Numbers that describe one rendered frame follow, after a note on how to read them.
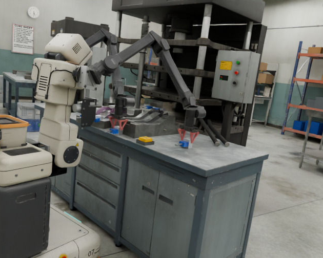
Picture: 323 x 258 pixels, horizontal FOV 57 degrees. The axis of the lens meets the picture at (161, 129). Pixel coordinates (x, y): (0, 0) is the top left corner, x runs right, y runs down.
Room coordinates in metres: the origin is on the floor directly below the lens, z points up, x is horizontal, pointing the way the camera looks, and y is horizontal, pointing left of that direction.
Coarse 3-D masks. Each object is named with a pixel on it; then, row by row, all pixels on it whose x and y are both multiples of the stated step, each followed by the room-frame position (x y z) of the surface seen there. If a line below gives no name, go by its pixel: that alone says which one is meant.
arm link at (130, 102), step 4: (120, 88) 1.93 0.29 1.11; (120, 92) 1.92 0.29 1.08; (116, 96) 1.93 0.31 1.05; (120, 96) 1.94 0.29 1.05; (124, 96) 1.95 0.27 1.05; (128, 96) 1.95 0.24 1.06; (132, 96) 1.96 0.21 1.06; (128, 100) 1.92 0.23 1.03; (132, 100) 1.94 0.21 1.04; (128, 104) 1.92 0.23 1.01; (132, 104) 1.93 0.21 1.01
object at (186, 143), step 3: (186, 138) 1.82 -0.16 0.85; (180, 141) 1.77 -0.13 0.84; (183, 141) 1.78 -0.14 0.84; (186, 141) 1.79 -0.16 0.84; (189, 141) 1.78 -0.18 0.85; (177, 144) 1.73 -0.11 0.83; (180, 144) 1.75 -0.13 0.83; (183, 144) 1.75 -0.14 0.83; (186, 144) 1.76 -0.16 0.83; (189, 144) 1.78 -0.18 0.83; (186, 147) 1.79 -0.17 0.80; (189, 147) 1.78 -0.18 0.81
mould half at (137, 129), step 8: (144, 112) 2.25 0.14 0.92; (112, 120) 2.04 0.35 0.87; (128, 120) 2.00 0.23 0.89; (136, 120) 2.06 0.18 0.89; (144, 120) 2.11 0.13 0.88; (160, 120) 2.08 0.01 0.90; (168, 120) 2.10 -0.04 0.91; (128, 128) 1.92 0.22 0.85; (136, 128) 1.88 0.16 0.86; (144, 128) 1.93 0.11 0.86; (152, 128) 1.99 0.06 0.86; (160, 128) 2.05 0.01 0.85; (168, 128) 2.10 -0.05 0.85; (176, 128) 2.17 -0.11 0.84; (136, 136) 1.89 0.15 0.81; (144, 136) 1.94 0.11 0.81; (152, 136) 1.99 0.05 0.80
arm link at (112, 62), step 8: (152, 32) 1.85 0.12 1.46; (144, 40) 1.81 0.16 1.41; (152, 40) 1.83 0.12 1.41; (128, 48) 1.73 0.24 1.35; (136, 48) 1.76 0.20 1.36; (144, 48) 1.81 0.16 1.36; (152, 48) 1.89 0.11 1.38; (160, 48) 1.86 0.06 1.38; (112, 56) 1.62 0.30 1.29; (120, 56) 1.67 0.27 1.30; (128, 56) 1.70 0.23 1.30; (104, 64) 1.59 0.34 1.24; (112, 64) 1.60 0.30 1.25; (120, 64) 1.70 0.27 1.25
